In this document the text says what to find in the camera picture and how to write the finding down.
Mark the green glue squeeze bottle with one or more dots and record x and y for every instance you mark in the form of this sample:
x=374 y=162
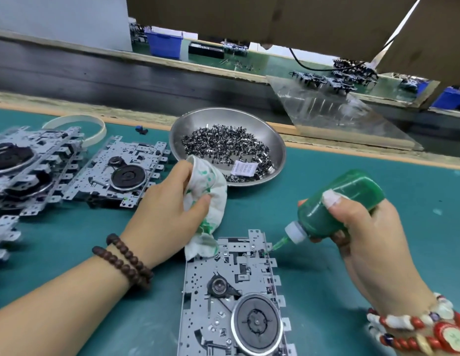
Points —
x=348 y=192

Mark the white paper sign red text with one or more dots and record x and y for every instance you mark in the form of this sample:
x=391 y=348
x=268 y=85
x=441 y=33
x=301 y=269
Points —
x=59 y=18

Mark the round metal bowl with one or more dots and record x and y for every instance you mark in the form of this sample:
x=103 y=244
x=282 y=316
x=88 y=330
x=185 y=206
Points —
x=189 y=118

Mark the person's left hand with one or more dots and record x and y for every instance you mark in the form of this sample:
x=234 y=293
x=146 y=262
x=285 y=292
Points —
x=159 y=222

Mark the pile of small metal parts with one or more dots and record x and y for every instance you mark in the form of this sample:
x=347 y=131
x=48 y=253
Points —
x=222 y=144

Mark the person's right hand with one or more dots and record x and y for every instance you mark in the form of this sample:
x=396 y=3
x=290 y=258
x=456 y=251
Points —
x=382 y=255

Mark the finished mechanisms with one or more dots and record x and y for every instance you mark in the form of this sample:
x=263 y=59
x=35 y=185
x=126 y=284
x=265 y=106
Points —
x=334 y=77

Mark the black flat box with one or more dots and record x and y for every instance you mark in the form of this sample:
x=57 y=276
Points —
x=205 y=50

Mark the blue plastic bin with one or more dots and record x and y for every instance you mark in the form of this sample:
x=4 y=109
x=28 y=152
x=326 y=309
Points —
x=451 y=100
x=163 y=46

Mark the person's left forearm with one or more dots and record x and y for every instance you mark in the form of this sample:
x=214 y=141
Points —
x=52 y=311

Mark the white green-stained cloth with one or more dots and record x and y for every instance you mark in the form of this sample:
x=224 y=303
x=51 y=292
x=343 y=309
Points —
x=211 y=181

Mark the brown cardboard panel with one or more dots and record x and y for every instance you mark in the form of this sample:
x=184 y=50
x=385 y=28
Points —
x=289 y=18

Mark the clear plastic sheet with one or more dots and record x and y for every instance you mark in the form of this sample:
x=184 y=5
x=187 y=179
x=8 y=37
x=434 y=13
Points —
x=348 y=118

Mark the small blue cap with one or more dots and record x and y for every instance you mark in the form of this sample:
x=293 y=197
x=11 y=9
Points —
x=141 y=130

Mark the black conveyor belt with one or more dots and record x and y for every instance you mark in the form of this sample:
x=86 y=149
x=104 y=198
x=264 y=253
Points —
x=82 y=74

